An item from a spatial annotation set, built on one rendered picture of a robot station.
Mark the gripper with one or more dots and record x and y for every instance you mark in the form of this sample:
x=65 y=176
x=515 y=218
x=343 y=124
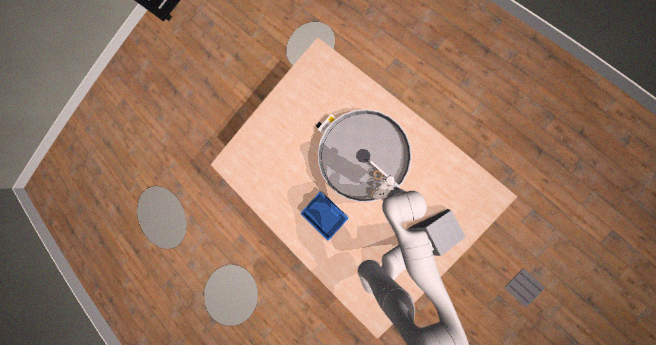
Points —
x=385 y=188

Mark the blue tray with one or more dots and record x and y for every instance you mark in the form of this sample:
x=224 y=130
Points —
x=324 y=215

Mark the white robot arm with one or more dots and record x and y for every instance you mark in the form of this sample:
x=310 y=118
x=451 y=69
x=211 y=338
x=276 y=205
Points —
x=417 y=258

